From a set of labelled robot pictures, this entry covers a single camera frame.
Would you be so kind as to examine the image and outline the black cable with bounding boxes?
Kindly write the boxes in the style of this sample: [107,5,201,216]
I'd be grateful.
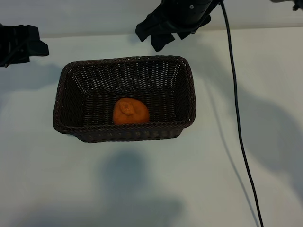
[220,0,265,227]

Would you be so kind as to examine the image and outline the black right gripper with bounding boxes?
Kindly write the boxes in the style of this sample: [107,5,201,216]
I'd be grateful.
[135,0,223,52]

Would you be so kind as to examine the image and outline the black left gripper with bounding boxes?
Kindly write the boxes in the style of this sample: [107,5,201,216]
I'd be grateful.
[0,23,50,68]

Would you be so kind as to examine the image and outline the orange fruit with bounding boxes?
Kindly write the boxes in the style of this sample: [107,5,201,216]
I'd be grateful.
[112,97,150,125]

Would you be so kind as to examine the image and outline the dark brown wicker basket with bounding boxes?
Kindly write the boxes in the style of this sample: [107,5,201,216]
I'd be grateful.
[53,55,197,143]

